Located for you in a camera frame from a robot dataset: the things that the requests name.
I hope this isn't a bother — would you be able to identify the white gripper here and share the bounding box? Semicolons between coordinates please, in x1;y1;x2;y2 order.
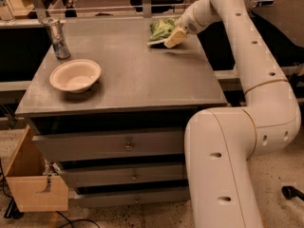
164;5;203;48

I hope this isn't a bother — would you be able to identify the green jalapeno chip bag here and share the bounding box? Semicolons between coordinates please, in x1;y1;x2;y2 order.
148;18;179;48

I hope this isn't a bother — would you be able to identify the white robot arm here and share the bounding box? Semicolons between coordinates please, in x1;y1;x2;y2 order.
165;0;301;228

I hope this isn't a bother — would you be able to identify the grey drawer cabinet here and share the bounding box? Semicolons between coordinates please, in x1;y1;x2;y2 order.
17;19;226;198

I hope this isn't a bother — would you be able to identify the white paper bowl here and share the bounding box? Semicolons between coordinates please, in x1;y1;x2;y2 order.
49;59;102;93

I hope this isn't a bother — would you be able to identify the silver drink can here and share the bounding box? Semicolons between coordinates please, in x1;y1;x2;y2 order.
43;17;70;60

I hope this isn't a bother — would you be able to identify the top grey drawer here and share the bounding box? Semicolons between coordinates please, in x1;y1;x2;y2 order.
32;127;183;162

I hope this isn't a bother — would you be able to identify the grey drawer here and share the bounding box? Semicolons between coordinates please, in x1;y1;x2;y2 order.
32;127;183;162
74;187;190;208
60;161;186;188

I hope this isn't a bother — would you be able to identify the middle grey drawer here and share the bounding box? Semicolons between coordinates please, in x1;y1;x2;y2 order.
60;161;186;188

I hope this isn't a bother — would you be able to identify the black caster foot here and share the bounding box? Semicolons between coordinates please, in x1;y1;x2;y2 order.
281;186;304;201

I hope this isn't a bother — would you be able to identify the bottom grey drawer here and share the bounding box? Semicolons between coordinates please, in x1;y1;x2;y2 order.
74;187;190;208

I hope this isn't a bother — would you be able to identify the light wooden box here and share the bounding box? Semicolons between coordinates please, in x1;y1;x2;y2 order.
5;125;68;212

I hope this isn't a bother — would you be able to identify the grey metal rail frame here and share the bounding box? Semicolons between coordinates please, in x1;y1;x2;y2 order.
0;0;304;29

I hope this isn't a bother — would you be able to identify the black floor cable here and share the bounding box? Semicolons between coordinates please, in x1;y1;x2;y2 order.
56;211;101;228

